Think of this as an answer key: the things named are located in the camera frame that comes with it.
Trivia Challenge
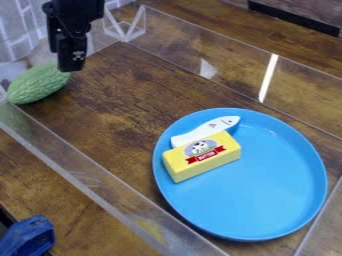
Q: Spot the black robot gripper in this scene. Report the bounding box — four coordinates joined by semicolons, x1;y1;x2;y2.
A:
42;0;105;72

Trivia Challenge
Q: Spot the green textured toy vegetable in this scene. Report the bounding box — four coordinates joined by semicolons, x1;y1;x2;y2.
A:
6;61;71;104

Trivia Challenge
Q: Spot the blue round plastic tray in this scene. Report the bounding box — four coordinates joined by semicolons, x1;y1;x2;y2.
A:
153;108;328;241

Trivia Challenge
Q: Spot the white grid patterned cloth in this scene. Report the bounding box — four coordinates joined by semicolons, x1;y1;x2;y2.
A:
0;0;50;63

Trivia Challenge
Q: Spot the white toy fish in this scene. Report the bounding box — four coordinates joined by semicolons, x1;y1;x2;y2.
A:
171;116;242;148

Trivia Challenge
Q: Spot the yellow toy butter block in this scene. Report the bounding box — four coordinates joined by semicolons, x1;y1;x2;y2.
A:
162;131;242;183

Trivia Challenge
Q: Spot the clear acrylic barrier wall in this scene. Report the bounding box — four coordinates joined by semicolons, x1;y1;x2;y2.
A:
0;0;342;256

